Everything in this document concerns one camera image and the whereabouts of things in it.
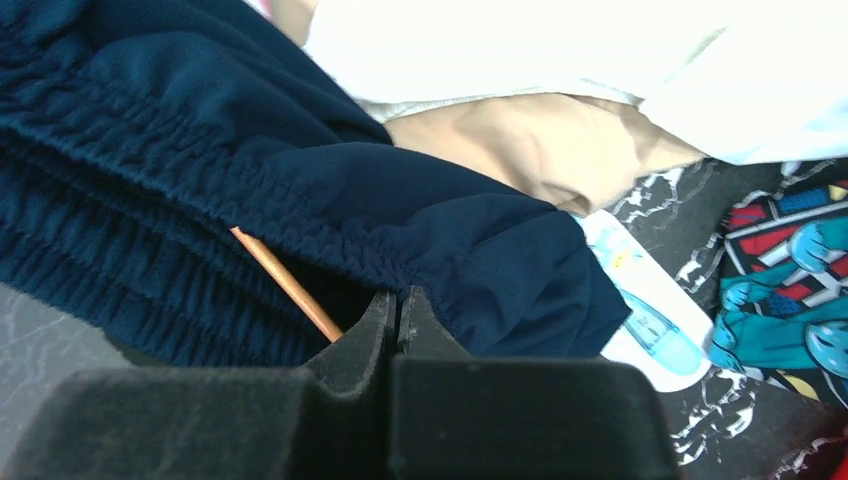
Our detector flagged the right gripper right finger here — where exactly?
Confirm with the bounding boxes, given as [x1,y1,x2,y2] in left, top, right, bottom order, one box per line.
[396,286,471,360]

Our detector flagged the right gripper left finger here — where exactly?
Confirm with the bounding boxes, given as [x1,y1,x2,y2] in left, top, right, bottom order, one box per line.
[304,293,397,398]

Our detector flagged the orange hanger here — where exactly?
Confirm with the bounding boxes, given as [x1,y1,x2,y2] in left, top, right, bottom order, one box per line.
[230,227,343,343]

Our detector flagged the navy blue shorts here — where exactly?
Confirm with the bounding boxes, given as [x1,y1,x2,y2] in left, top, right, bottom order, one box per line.
[1,1,629,366]

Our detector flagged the beige shorts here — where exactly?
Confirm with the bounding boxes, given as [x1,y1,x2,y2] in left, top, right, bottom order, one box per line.
[269,1,720,214]

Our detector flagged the comic print shorts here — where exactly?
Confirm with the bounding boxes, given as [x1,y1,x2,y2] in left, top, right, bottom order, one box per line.
[707,180,847,406]

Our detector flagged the white shorts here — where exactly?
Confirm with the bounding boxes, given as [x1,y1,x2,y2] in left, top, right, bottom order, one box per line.
[305,1,847,165]

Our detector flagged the blue correction tape package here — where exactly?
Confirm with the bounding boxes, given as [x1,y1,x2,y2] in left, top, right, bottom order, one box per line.
[577,211,712,393]

